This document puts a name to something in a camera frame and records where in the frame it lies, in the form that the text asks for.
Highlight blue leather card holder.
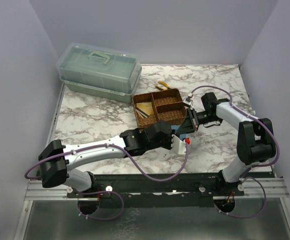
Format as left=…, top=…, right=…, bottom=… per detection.
left=171, top=125, right=187, bottom=141

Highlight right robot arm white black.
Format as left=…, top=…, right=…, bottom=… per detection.
left=174, top=92, right=278, bottom=189

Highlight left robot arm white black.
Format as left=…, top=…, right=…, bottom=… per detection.
left=38, top=120, right=175, bottom=192

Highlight brown woven divided basket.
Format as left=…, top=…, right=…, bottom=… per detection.
left=132, top=88, right=186, bottom=128

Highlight green plastic storage box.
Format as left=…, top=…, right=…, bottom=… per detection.
left=56, top=42, right=142, bottom=104

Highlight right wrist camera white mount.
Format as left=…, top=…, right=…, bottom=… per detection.
left=183, top=92, right=194, bottom=109

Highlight yellow handled pliers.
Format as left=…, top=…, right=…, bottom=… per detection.
left=155, top=81, right=170, bottom=91

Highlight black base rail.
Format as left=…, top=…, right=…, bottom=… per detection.
left=67, top=173, right=244, bottom=209

